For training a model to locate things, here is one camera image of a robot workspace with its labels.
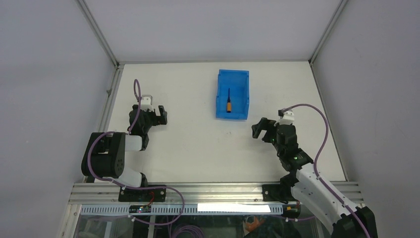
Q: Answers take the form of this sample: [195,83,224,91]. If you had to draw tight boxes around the orange handled black screwdriver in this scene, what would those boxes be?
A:
[226,88,232,113]

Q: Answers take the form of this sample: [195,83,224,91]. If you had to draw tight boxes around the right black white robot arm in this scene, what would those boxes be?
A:
[252,118,378,238]

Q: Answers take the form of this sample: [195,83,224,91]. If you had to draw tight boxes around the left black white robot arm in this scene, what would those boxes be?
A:
[81,105,167,201]

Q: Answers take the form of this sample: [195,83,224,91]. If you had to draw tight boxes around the blue plastic storage bin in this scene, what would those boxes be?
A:
[215,69,250,120]

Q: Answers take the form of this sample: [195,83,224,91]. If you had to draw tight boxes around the small green lit circuit board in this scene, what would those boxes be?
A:
[129,205,152,214]

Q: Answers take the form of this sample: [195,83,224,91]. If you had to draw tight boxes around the orange object under table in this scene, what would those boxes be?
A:
[244,215,265,232]

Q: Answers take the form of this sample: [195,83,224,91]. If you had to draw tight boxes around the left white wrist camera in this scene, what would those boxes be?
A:
[140,95,155,112]

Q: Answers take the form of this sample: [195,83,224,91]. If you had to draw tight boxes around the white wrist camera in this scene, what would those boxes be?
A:
[274,110,295,126]
[140,95,155,112]

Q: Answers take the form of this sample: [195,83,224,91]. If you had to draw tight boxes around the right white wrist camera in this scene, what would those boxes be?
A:
[274,110,295,126]

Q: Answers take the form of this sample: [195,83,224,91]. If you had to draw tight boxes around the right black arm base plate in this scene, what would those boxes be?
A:
[262,184,296,204]

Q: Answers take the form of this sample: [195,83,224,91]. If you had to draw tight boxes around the left aluminium frame post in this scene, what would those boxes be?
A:
[75,0,119,67]

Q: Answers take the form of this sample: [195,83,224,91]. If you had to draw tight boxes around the aluminium frame post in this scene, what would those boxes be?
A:
[309,0,348,67]
[75,0,119,67]

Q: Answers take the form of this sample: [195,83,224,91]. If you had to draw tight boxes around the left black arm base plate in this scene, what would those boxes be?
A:
[118,185,166,203]

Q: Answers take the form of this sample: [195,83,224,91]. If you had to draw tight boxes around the aluminium front frame rail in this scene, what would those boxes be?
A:
[68,182,364,206]

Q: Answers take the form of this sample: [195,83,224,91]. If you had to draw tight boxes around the white slotted cable duct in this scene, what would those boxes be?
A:
[80,203,283,216]

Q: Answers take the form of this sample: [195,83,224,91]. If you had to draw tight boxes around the coiled purple cable below table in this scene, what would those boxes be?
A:
[170,225,206,238]

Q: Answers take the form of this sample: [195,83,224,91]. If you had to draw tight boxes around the right aluminium frame post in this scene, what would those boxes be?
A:
[309,0,348,67]

